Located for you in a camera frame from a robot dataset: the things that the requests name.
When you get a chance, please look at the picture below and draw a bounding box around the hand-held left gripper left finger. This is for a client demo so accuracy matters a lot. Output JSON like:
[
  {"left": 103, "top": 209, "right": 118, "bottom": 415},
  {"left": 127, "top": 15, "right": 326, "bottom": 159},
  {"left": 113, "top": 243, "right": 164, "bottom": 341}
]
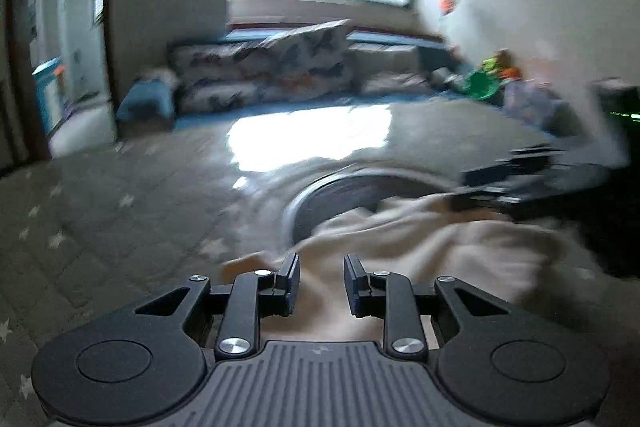
[{"left": 135, "top": 252, "right": 301, "bottom": 360}]

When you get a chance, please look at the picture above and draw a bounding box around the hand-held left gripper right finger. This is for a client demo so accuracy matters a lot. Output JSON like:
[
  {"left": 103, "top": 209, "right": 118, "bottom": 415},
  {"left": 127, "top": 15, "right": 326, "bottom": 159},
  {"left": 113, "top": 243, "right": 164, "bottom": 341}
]
[{"left": 344, "top": 253, "right": 511, "bottom": 362}]

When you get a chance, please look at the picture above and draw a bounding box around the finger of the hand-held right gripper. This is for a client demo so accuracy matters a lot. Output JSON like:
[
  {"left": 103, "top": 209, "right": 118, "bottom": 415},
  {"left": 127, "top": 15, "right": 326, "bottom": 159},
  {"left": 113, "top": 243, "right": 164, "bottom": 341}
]
[
  {"left": 450, "top": 188, "right": 526, "bottom": 214},
  {"left": 462, "top": 146, "right": 556, "bottom": 188}
]

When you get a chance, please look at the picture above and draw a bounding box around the cream shirt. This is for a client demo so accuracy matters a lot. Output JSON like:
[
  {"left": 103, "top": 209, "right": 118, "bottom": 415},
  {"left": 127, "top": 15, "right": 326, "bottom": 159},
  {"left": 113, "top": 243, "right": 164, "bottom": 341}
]
[{"left": 220, "top": 194, "right": 591, "bottom": 343}]

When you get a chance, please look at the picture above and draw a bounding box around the clear plastic storage box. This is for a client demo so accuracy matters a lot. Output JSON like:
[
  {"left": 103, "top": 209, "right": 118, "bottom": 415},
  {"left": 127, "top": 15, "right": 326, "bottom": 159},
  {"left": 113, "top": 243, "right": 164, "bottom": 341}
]
[{"left": 502, "top": 79, "right": 567, "bottom": 131}]

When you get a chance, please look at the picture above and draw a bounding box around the round black induction cooktop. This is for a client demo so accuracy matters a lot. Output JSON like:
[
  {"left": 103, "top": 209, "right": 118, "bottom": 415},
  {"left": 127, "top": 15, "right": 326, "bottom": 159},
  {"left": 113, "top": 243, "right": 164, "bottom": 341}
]
[{"left": 282, "top": 172, "right": 640, "bottom": 280}]

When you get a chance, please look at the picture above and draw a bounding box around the green plastic bucket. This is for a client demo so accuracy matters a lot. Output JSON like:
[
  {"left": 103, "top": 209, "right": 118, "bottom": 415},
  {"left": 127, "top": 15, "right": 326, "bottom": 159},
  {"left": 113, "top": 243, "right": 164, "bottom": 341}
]
[{"left": 462, "top": 69, "right": 503, "bottom": 102}]

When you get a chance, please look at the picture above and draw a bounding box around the grey cloth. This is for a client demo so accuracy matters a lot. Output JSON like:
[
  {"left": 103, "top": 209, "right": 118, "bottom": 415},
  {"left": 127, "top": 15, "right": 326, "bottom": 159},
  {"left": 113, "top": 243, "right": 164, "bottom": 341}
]
[{"left": 432, "top": 64, "right": 469, "bottom": 90}]

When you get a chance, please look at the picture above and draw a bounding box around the plush toy with yellow vest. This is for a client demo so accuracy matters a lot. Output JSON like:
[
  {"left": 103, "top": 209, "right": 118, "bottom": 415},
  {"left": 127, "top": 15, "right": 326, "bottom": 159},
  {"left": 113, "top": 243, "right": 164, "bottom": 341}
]
[{"left": 480, "top": 49, "right": 516, "bottom": 78}]

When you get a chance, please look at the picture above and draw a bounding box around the beige cushion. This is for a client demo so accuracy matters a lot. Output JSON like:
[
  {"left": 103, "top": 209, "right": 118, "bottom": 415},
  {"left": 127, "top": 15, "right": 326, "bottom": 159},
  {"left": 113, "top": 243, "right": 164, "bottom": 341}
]
[
  {"left": 347, "top": 42, "right": 422, "bottom": 78},
  {"left": 360, "top": 74, "right": 434, "bottom": 96}
]

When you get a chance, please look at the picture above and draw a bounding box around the grey quilted star table cover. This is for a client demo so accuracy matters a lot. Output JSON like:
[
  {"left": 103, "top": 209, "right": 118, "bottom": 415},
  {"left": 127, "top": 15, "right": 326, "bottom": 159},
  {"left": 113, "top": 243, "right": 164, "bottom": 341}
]
[{"left": 0, "top": 99, "right": 640, "bottom": 427}]

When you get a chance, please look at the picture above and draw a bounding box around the large butterfly print pillow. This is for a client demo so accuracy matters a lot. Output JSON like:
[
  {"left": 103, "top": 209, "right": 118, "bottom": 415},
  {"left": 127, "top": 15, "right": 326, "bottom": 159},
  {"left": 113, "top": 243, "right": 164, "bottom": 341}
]
[{"left": 260, "top": 19, "right": 353, "bottom": 100}]

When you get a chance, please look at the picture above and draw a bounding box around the long butterfly print pillow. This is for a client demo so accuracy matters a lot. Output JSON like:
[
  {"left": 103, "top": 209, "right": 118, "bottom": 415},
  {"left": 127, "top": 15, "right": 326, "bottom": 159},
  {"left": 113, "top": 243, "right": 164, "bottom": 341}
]
[{"left": 167, "top": 39, "right": 281, "bottom": 115}]

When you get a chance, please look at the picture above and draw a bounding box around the blue quilted cloth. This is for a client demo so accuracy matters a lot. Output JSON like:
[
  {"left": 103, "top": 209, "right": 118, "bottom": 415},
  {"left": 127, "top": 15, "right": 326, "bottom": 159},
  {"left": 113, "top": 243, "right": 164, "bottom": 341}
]
[{"left": 117, "top": 82, "right": 176, "bottom": 132}]

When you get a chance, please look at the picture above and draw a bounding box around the folded brown blanket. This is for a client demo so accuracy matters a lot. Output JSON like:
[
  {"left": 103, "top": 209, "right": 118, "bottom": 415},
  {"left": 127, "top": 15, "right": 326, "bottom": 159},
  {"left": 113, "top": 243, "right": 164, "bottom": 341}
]
[{"left": 135, "top": 68, "right": 179, "bottom": 86}]

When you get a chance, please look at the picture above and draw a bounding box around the light blue cabinet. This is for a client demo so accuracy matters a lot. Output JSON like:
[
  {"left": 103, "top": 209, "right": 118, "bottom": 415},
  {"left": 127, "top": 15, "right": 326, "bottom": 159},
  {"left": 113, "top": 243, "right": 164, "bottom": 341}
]
[{"left": 32, "top": 57, "right": 69, "bottom": 134}]

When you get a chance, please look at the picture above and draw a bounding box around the colourful wall decoration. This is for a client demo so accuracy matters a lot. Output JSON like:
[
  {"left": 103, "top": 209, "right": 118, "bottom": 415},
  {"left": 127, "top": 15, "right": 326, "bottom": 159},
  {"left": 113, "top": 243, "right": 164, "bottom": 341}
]
[{"left": 437, "top": 0, "right": 461, "bottom": 38}]

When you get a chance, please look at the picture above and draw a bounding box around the dark wooden door frame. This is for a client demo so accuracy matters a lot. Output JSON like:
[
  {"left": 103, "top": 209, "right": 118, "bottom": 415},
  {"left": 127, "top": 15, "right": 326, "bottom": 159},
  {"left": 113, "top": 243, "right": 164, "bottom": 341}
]
[{"left": 0, "top": 0, "right": 127, "bottom": 172}]

